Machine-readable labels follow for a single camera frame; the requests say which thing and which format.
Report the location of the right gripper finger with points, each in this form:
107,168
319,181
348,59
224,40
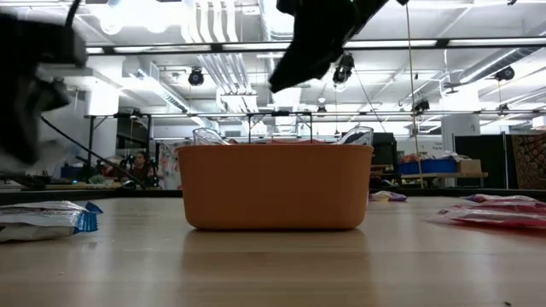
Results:
298,51
326,51

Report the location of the pink candy pack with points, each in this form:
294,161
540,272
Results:
490,219
503,199

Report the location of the red candy pack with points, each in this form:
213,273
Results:
512,208

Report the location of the black ceiling spotlight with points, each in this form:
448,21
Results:
421,106
343,70
195,77
505,73

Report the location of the white ceiling pipes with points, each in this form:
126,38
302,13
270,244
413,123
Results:
222,25

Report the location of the black overhead crossbar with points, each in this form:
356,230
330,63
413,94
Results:
213,47

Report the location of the black cabinet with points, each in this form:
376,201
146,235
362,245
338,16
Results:
381,149

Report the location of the clear packets inside bin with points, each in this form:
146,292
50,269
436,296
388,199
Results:
207,136

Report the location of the person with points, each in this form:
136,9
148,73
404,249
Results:
138,164

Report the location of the orange plastic bin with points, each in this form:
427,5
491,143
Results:
275,187

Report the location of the blue storage bin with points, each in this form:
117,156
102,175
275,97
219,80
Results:
426,166

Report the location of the white pillar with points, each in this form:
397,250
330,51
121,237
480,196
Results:
462,128

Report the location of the floral cloth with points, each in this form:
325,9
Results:
170,164

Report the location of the cardboard box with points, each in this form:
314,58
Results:
469,166

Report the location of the black partition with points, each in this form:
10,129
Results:
486,158

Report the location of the patterned rug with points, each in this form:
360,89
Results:
529,162

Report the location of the silver ventilation duct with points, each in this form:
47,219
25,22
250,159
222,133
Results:
273,25

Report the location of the black background frame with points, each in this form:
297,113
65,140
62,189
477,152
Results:
281,113

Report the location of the black aluminium table frame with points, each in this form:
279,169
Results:
141,194

